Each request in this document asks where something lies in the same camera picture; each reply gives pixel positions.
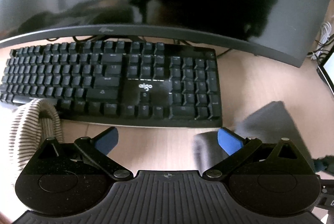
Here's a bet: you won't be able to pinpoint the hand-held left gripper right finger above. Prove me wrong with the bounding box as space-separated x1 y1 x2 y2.
202 128 299 181

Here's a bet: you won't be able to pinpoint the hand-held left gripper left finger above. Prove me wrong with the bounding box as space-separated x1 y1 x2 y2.
38 127 133 182

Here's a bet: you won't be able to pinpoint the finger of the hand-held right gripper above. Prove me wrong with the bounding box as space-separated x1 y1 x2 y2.
313 155 334 174

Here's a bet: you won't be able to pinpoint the striped knit garment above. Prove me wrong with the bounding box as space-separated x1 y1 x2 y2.
0 98 65 172

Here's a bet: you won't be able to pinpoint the black mechanical keyboard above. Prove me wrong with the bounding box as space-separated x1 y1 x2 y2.
0 40 224 129

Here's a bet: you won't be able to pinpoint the small lit screen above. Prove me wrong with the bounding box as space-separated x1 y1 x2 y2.
316 50 334 96

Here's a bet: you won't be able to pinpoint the white cables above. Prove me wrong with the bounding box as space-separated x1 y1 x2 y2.
307 21 334 60

